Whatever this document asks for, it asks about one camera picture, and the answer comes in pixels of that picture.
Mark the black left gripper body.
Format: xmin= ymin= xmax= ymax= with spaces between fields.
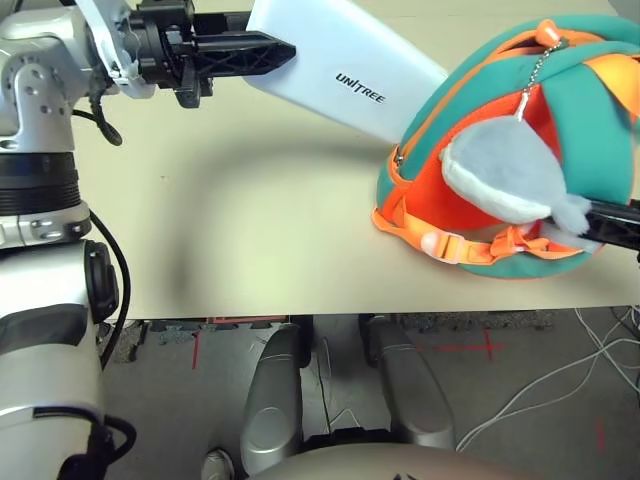
xmin=127 ymin=0 xmax=216 ymax=109

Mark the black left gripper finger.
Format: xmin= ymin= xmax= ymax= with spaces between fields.
xmin=193 ymin=10 xmax=254 ymax=32
xmin=172 ymin=30 xmax=297 ymax=79

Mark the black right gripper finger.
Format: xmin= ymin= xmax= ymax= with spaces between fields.
xmin=584 ymin=198 xmax=640 ymax=249

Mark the white Unitree pencil case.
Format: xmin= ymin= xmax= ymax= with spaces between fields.
xmin=244 ymin=0 xmax=449 ymax=146

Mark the teal and orange backpack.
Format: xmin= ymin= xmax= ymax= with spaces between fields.
xmin=372 ymin=14 xmax=640 ymax=281

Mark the grey white plush toy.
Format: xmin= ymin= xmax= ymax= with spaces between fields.
xmin=439 ymin=110 xmax=601 ymax=251

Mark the silver right robot leg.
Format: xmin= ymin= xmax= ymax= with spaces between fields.
xmin=359 ymin=313 xmax=456 ymax=450

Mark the silver robot leg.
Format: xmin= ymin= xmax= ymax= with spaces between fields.
xmin=239 ymin=322 xmax=304 ymax=476
xmin=359 ymin=313 xmax=456 ymax=450

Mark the beige robot torso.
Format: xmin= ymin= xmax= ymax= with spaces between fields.
xmin=244 ymin=442 xmax=551 ymax=480

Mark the silver left robot leg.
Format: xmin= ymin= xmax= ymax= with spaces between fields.
xmin=239 ymin=322 xmax=304 ymax=476

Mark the grey white shoe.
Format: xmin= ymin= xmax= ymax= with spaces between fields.
xmin=202 ymin=447 xmax=236 ymax=480

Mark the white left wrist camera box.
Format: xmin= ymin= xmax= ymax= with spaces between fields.
xmin=74 ymin=0 xmax=156 ymax=99

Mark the white floor cable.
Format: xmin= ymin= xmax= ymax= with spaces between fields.
xmin=457 ymin=334 xmax=640 ymax=451
xmin=574 ymin=307 xmax=640 ymax=394

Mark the black left upper arm cable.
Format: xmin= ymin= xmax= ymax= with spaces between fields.
xmin=87 ymin=209 xmax=139 ymax=480

